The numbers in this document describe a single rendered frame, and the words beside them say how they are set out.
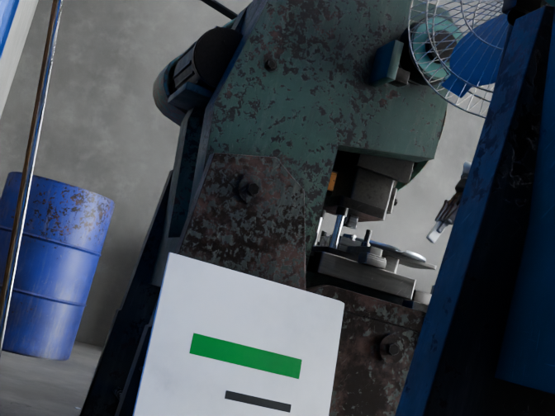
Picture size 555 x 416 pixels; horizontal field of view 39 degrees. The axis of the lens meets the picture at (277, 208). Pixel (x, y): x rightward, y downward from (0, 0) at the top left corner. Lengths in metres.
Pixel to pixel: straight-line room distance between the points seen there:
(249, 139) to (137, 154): 3.52
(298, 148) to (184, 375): 0.68
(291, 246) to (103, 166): 3.60
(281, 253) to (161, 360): 0.42
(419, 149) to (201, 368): 0.90
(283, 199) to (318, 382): 0.48
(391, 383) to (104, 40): 4.00
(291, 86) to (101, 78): 3.57
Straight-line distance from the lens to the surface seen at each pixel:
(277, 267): 2.02
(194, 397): 1.90
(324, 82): 2.19
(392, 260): 2.40
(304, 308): 2.03
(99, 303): 5.52
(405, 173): 2.37
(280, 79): 2.14
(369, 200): 2.34
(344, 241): 2.30
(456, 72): 1.78
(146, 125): 5.61
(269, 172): 2.02
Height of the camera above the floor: 0.50
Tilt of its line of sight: 8 degrees up
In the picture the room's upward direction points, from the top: 15 degrees clockwise
